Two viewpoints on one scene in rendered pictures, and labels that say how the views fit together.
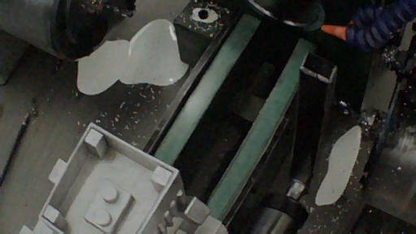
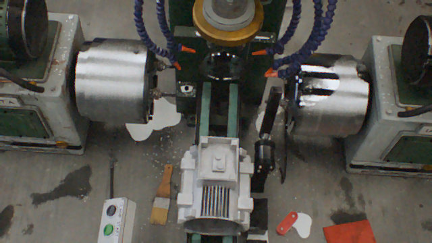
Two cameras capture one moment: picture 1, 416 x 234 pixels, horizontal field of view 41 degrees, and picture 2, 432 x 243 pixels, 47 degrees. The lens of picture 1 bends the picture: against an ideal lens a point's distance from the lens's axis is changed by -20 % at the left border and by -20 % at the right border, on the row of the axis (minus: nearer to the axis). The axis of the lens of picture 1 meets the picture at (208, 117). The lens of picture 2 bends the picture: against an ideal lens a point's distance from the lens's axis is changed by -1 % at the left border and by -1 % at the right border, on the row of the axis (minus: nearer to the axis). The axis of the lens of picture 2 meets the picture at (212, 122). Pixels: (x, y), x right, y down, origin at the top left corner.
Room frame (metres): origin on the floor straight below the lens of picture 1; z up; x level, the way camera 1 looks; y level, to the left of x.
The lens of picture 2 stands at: (-0.19, 0.45, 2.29)
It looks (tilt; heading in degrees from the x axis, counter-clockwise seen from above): 61 degrees down; 322
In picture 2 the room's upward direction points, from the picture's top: 5 degrees clockwise
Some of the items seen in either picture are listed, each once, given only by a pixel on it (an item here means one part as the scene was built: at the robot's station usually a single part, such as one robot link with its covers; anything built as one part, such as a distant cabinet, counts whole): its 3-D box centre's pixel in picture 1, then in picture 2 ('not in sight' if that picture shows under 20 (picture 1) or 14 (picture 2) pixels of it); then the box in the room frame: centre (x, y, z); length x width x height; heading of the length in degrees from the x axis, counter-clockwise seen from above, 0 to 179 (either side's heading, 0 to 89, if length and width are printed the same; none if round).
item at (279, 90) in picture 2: (309, 137); (270, 115); (0.25, -0.09, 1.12); 0.04 x 0.03 x 0.26; 143
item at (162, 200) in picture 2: not in sight; (163, 194); (0.33, 0.22, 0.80); 0.21 x 0.05 x 0.01; 138
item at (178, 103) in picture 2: (205, 34); (186, 97); (0.56, -0.02, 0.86); 0.07 x 0.06 x 0.12; 53
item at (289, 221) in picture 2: not in sight; (287, 223); (0.03, -0.05, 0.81); 0.09 x 0.03 x 0.02; 103
